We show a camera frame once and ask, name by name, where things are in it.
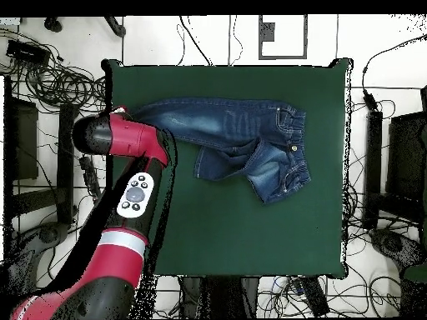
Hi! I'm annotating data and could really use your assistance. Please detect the black electronics box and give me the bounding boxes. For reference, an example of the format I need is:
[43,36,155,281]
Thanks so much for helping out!
[5,39,52,66]

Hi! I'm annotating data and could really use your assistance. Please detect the black cabinet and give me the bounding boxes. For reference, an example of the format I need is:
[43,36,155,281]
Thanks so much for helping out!
[386,85,427,221]

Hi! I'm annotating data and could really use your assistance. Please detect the black power strip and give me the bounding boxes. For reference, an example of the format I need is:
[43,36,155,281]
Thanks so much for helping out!
[78,155,103,201]
[291,276,330,318]

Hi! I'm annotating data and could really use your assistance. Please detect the dark green table cloth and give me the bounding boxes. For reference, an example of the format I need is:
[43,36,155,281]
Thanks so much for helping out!
[101,57,354,279]

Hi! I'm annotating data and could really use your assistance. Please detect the black upright bar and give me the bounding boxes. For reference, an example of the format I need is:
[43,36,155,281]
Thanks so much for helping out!
[363,111,384,231]

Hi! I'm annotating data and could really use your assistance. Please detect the black cable tangle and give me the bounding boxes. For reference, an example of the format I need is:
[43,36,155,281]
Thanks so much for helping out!
[0,28,108,113]

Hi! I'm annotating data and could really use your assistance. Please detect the black frame stand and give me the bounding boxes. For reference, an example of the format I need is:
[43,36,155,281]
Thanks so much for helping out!
[3,76,79,231]

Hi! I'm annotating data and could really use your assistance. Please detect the black stand foot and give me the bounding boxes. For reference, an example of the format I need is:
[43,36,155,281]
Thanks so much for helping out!
[43,16,63,33]
[103,16,127,38]

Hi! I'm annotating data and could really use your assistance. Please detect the grey square frame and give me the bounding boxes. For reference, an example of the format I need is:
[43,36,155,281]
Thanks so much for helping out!
[258,14,309,61]

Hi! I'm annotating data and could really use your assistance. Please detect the black metal column stand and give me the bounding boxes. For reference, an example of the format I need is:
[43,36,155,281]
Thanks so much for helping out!
[179,275,260,319]

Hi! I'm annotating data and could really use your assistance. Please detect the blue denim jeans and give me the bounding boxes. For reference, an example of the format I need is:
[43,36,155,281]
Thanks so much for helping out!
[131,96,313,205]

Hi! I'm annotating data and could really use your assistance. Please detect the black power adapter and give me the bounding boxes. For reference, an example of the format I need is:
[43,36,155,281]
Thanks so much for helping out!
[362,88,380,112]

